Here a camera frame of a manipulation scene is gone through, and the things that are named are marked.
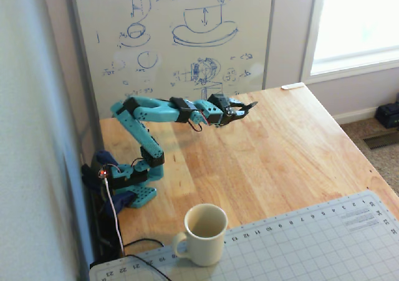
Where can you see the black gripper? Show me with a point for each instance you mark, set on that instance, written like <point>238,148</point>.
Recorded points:
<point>231,113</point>

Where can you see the teal and black robot arm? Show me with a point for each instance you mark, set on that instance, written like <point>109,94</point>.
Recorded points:
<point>137,131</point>

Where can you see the white ceramic mug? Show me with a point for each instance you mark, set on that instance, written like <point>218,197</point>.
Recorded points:
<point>205,243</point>

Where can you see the small white flat object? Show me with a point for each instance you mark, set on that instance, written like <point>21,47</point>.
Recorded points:
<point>293,86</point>

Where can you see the whiteboard with blue drawings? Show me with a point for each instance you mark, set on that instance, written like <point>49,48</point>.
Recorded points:
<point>187,60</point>

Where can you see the grey gridded cutting mat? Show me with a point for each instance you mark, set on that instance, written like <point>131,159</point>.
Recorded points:
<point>280,246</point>

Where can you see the brown floor vent grille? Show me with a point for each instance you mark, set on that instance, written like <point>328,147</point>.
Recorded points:
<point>381,141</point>

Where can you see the dark blue table clamp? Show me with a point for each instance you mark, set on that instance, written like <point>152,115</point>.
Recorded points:
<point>120,201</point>

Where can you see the black case on carpet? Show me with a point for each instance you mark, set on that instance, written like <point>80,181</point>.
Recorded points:
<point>388,116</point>

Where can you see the bright window with white frame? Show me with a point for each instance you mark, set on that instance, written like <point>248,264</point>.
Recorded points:
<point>358,22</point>

